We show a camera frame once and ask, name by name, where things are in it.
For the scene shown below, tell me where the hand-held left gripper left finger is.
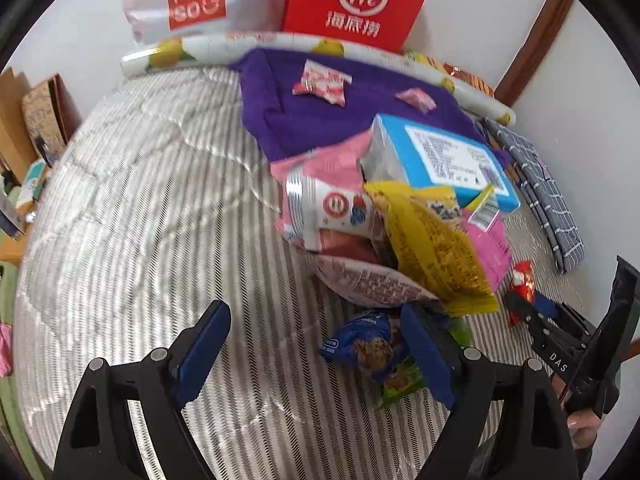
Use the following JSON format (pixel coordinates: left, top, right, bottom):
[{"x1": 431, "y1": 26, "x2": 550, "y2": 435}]
[{"x1": 52, "y1": 300, "x2": 233, "y2": 480}]

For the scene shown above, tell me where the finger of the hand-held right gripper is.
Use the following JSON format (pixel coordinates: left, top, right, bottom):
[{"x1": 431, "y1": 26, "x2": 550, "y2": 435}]
[
  {"x1": 504, "y1": 291, "x2": 576, "y2": 386},
  {"x1": 532, "y1": 294, "x2": 598, "y2": 346}
]

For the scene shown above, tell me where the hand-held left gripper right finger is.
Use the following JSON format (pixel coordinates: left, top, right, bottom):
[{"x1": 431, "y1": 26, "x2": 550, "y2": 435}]
[{"x1": 400, "y1": 302, "x2": 581, "y2": 480}]

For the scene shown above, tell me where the green snack packet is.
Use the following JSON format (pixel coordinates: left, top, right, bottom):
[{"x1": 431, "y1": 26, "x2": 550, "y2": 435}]
[{"x1": 377, "y1": 317, "x2": 473, "y2": 411}]

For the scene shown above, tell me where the small red snack packet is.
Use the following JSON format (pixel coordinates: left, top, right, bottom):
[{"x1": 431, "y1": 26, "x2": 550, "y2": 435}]
[{"x1": 507, "y1": 260, "x2": 536, "y2": 328}]

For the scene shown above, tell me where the blue cookie packet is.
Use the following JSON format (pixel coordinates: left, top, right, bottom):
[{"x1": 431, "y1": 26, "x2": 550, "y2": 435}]
[{"x1": 320, "y1": 310, "x2": 416, "y2": 381}]

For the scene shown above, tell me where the white and red snack bag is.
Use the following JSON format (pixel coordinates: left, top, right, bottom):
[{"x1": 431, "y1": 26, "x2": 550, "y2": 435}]
[{"x1": 314, "y1": 252, "x2": 441, "y2": 308}]

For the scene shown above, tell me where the yellow snack bag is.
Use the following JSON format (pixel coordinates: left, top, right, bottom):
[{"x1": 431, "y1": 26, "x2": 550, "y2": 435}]
[{"x1": 364, "y1": 180, "x2": 501, "y2": 317}]

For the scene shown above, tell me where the magenta snack packet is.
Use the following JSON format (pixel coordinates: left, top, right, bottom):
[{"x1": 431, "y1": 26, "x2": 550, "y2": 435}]
[{"x1": 460, "y1": 185, "x2": 513, "y2": 293}]

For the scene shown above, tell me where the pink snack bag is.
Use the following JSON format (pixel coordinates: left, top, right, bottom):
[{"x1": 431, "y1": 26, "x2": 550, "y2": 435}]
[{"x1": 271, "y1": 130, "x2": 386, "y2": 251}]

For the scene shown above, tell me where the person's right hand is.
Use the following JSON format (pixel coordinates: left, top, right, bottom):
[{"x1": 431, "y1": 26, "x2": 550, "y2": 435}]
[{"x1": 567, "y1": 410, "x2": 598, "y2": 453}]

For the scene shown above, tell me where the grey checked folded cloth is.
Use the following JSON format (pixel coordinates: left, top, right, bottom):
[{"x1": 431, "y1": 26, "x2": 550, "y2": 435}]
[{"x1": 482, "y1": 117, "x2": 586, "y2": 275}]

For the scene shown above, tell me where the pink cloth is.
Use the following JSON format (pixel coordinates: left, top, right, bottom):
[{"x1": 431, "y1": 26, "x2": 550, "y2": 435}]
[{"x1": 0, "y1": 325, "x2": 13, "y2": 377}]

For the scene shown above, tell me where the blue tissue pack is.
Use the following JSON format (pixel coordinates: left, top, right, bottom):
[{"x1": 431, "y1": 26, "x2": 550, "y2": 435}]
[{"x1": 360, "y1": 113, "x2": 521, "y2": 213}]

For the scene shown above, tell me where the teal and white box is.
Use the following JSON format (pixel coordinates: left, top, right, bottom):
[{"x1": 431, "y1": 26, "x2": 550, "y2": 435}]
[{"x1": 15, "y1": 157, "x2": 51, "y2": 213}]

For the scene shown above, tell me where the small pink candy packet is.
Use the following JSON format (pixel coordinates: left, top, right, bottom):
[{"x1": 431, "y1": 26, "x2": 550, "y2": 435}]
[{"x1": 395, "y1": 87, "x2": 437, "y2": 113}]

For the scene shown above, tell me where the purple towel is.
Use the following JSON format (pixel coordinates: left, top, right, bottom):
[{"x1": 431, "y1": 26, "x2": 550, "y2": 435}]
[{"x1": 231, "y1": 47, "x2": 511, "y2": 168}]

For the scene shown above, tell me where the orange striped packet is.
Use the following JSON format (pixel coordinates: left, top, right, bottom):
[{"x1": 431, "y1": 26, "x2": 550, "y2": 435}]
[{"x1": 442, "y1": 62, "x2": 496, "y2": 98}]

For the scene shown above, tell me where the brown patterned box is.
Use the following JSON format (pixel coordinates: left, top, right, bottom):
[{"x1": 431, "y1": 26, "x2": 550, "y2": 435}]
[{"x1": 21, "y1": 74, "x2": 83, "y2": 161}]

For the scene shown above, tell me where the pink white candy packet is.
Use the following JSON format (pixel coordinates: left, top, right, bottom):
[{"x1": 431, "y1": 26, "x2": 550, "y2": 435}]
[{"x1": 292, "y1": 60, "x2": 352, "y2": 106}]

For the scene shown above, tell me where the light wooden headboard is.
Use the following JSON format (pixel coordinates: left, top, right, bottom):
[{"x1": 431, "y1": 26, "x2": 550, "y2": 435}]
[{"x1": 0, "y1": 67, "x2": 32, "y2": 186}]

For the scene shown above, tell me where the lemon print rolled mat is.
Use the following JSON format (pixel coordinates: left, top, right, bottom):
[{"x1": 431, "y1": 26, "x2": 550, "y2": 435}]
[{"x1": 121, "y1": 31, "x2": 516, "y2": 126}]

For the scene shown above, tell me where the white plastic shopping bag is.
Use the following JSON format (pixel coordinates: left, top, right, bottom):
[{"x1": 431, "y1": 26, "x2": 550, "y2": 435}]
[{"x1": 120, "y1": 0, "x2": 296, "y2": 43}]

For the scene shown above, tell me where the red paper bag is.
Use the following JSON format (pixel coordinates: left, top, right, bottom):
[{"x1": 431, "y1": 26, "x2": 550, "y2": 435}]
[{"x1": 281, "y1": 0, "x2": 438, "y2": 53}]

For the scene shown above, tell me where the brown wooden frame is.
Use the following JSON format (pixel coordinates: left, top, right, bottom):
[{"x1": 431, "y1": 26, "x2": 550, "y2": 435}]
[{"x1": 492, "y1": 0, "x2": 576, "y2": 108}]

